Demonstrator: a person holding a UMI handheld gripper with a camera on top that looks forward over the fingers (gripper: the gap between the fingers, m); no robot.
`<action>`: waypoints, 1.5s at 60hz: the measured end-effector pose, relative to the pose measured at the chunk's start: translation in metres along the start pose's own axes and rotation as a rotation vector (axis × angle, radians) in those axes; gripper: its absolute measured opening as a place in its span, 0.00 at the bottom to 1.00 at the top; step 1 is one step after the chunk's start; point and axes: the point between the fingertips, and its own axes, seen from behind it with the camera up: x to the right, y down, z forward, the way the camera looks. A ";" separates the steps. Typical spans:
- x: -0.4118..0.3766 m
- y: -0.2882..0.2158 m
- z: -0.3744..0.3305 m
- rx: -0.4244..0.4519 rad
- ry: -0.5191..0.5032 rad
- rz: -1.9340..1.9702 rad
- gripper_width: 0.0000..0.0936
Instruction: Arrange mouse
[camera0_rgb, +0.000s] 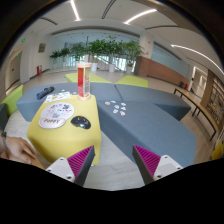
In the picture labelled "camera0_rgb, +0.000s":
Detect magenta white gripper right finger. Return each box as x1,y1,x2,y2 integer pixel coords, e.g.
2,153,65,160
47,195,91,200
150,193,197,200
132,145,182,185

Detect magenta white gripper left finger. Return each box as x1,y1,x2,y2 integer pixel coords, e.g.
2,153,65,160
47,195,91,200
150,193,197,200
46,146,95,186

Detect black computer mouse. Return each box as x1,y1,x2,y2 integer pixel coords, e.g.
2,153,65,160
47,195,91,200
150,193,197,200
71,116,91,129

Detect white puppy mouse pad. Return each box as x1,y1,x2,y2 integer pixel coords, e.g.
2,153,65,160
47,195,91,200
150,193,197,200
39,102,75,129

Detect person's bare hand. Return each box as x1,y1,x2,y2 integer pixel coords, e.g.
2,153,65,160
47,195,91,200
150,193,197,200
0,136,43,169

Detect yellow upholstered seat block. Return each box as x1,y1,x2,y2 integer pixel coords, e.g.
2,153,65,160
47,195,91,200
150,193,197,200
27,95,101,165

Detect large grey upholstered seat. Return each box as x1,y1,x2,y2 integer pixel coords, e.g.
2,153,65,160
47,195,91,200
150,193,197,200
97,100,196,167

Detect small sticker pieces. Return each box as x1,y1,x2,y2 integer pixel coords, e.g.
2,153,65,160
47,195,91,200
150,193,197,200
105,100,126,116

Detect yellow chair at right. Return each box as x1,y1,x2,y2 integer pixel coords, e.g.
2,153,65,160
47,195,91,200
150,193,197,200
212,142,223,160

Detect white sticker sheet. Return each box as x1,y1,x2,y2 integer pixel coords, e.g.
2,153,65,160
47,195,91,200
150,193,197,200
45,92,71,103

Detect grey right rear seat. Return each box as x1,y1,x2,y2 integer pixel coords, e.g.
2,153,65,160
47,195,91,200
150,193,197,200
115,84,191,121

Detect long wooden bench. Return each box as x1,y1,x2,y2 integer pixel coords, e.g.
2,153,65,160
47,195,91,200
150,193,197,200
174,87,218,139

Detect grey left upholstered seat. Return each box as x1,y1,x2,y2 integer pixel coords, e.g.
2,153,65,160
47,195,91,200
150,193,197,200
16,82,121,122

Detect yellow-green rear seat right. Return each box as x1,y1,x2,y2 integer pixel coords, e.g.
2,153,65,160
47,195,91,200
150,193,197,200
117,75,148,87

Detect yellow-green seat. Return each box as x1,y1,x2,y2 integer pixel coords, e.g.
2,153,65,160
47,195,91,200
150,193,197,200
65,73,108,83
117,75,148,87

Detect yellow-green rear seat left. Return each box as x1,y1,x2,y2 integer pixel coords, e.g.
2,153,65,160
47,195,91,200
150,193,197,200
65,73,108,83

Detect wooden bookshelf at right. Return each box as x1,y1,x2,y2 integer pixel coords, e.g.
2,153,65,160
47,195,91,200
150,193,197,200
206,71,224,129

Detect green seat at left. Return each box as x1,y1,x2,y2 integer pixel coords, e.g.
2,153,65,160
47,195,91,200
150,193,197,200
2,85,23,115

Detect red clear hourglass tower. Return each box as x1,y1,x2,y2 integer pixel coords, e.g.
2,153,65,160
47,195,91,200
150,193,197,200
77,63,92,101

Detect wooden reception counter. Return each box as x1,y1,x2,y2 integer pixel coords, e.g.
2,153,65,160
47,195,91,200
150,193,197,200
134,56,189,86

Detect red fire extinguisher box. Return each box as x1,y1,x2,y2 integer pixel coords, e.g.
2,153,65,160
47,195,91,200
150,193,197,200
37,65,42,76

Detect row of potted plants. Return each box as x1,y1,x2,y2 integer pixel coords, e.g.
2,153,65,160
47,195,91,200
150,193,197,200
50,36,143,72

